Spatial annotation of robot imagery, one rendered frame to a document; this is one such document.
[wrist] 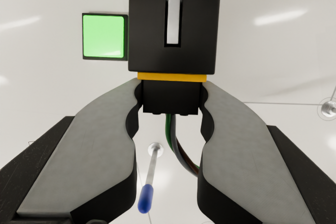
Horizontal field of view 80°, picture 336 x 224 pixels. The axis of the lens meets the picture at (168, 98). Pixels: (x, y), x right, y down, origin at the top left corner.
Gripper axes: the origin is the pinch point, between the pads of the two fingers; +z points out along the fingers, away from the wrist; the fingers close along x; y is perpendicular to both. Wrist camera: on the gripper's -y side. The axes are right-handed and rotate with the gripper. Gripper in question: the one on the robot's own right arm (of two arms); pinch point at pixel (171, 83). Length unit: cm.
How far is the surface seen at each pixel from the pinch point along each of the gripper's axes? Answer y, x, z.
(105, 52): 0.6, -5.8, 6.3
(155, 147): 8.5, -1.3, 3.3
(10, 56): 1.6, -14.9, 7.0
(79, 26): -1.1, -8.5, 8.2
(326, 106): 4.6, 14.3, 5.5
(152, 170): 7.1, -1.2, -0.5
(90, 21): -1.7, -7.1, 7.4
